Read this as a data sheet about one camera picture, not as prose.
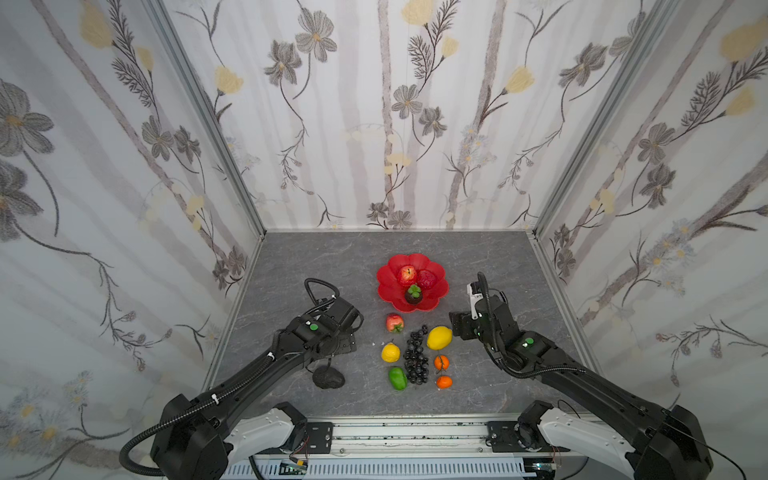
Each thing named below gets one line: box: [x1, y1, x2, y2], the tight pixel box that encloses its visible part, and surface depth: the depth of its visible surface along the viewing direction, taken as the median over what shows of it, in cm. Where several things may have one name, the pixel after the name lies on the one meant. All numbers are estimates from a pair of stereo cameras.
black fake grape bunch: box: [403, 324, 429, 385], surface depth 85 cm
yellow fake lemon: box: [426, 326, 453, 351], surface depth 90 cm
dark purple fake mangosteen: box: [405, 284, 423, 304], surface depth 98 cm
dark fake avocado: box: [312, 365, 346, 389], surface depth 82 cm
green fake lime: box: [389, 367, 408, 391], surface depth 83 cm
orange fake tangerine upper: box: [434, 355, 450, 371], surface depth 86 cm
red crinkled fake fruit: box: [401, 265, 416, 280], surface depth 103 cm
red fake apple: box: [386, 313, 405, 333], surface depth 92 cm
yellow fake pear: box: [381, 339, 401, 363], surface depth 87 cm
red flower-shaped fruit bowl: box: [376, 253, 449, 313], surface depth 105 cm
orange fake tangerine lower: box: [436, 375, 453, 389], surface depth 83 cm
